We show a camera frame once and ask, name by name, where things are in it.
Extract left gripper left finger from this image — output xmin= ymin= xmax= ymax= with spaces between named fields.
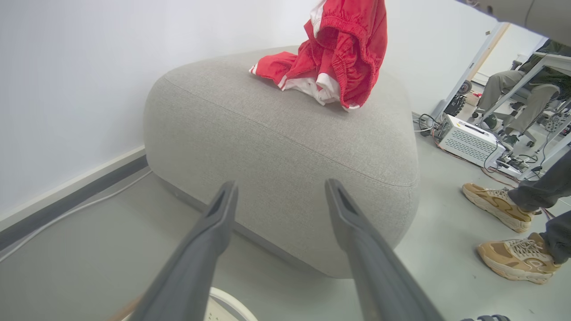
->
xmin=127 ymin=180 xmax=239 ymax=321

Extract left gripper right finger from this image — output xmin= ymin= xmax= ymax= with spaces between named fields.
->
xmin=325 ymin=178 xmax=447 ymax=321

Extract red white-striped shorts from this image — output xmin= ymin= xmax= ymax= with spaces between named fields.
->
xmin=249 ymin=0 xmax=388 ymax=111

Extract beige perforated laundry basket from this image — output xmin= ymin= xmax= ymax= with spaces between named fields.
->
xmin=107 ymin=287 xmax=259 ymax=321

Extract grey fabric ottoman seat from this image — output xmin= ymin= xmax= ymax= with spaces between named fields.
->
xmin=144 ymin=45 xmax=421 ymax=279

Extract tan sneaker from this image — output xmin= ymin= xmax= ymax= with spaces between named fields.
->
xmin=476 ymin=232 xmax=562 ymax=285
xmin=462 ymin=182 xmax=536 ymax=234

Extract white vented equipment box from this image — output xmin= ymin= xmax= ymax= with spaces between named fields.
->
xmin=435 ymin=114 xmax=508 ymax=169

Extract floor power strip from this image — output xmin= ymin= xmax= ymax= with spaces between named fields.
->
xmin=484 ymin=149 xmax=545 ymax=181

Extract black wheeled equipment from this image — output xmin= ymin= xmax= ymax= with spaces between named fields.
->
xmin=444 ymin=79 xmax=473 ymax=117

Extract standing person dark trousers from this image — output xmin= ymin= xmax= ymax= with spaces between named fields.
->
xmin=508 ymin=149 xmax=571 ymax=264

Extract seated person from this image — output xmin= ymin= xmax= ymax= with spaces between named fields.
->
xmin=477 ymin=39 xmax=571 ymax=145

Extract white floor cable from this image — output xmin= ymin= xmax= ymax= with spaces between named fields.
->
xmin=0 ymin=169 xmax=154 ymax=263

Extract black floor cable bundle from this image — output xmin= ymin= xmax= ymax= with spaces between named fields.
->
xmin=413 ymin=113 xmax=447 ymax=136

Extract white slanted post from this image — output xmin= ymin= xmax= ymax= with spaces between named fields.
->
xmin=430 ymin=22 xmax=509 ymax=121

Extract white desk frame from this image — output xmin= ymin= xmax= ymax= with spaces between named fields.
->
xmin=473 ymin=53 xmax=571 ymax=179

